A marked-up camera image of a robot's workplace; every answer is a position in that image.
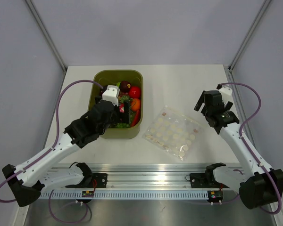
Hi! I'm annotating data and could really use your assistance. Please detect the red apple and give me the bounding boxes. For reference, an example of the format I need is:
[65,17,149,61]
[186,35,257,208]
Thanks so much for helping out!
[128,86,142,99]

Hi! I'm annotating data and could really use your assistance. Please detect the dark purple mangosteen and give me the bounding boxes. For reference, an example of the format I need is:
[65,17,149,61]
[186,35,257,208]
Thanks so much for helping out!
[119,81,131,93]

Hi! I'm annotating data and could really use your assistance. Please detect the olive green plastic bin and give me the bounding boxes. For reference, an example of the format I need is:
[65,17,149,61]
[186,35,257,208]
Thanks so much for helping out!
[94,69,144,139]

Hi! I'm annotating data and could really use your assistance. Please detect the clear zip top bag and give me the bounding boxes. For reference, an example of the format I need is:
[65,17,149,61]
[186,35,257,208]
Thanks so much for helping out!
[142,105,203,161]

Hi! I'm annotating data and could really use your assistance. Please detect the red grape bunch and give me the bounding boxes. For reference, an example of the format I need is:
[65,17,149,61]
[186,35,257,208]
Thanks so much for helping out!
[118,92,131,103]

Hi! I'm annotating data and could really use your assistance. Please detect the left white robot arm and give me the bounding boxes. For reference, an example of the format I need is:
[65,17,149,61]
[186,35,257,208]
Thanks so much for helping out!
[2,100,131,207]

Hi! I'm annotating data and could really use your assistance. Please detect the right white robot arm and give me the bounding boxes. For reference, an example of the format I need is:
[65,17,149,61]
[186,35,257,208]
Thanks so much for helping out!
[194,90,283,214]

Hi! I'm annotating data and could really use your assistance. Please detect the green grape bunch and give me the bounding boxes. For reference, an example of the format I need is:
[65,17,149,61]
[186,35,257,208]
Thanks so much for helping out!
[111,112,135,129]

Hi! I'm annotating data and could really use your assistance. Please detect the red chili pepper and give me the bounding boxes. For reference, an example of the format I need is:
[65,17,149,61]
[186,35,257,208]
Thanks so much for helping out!
[131,110,140,127]

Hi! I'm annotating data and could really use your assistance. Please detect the orange fruit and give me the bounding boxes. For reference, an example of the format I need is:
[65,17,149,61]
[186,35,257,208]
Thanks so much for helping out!
[130,98,141,112]

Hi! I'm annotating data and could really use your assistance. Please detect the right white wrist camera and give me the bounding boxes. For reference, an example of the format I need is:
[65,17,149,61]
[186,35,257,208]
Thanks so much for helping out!
[217,84,233,104]

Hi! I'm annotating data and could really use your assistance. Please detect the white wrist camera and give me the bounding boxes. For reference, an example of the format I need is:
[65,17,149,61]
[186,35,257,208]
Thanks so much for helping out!
[217,84,233,104]
[102,85,120,106]

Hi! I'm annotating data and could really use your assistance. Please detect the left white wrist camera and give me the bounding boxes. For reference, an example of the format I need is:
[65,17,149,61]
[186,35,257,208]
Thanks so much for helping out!
[102,85,120,106]

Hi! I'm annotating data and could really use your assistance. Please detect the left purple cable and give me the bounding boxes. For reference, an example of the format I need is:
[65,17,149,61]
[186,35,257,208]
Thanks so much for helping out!
[0,80,104,223]

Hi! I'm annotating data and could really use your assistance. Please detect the purple cable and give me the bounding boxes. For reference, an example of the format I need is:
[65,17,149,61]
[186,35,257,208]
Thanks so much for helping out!
[0,80,104,223]
[183,82,283,215]

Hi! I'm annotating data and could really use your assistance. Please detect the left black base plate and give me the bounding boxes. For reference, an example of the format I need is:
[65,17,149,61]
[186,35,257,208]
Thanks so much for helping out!
[66,173,108,189]

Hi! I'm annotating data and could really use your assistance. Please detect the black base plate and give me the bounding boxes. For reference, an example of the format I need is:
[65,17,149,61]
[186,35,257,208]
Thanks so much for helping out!
[184,173,228,189]
[66,173,108,189]

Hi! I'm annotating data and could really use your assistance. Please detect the aluminium mounting rail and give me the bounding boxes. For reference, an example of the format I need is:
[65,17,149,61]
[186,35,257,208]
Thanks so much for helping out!
[22,162,278,191]

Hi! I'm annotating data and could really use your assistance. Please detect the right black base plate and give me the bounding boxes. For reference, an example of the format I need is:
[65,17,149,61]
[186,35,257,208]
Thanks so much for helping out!
[184,173,228,189]

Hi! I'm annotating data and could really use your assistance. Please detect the white slotted cable duct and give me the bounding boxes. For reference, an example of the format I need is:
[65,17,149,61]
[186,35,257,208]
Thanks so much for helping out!
[39,189,208,200]

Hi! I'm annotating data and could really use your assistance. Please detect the right aluminium frame post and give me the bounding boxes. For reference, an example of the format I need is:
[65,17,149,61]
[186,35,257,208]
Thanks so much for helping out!
[228,0,273,73]

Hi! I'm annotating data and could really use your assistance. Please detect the aluminium frame post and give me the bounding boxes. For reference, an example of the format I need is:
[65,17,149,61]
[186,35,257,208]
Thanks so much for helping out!
[24,0,67,74]
[228,0,273,73]

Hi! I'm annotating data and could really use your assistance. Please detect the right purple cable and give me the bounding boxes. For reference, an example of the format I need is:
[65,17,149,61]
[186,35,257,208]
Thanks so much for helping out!
[183,82,283,215]

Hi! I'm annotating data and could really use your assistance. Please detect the left aluminium frame post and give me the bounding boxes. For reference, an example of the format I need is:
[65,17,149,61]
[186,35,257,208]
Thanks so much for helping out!
[24,0,67,74]

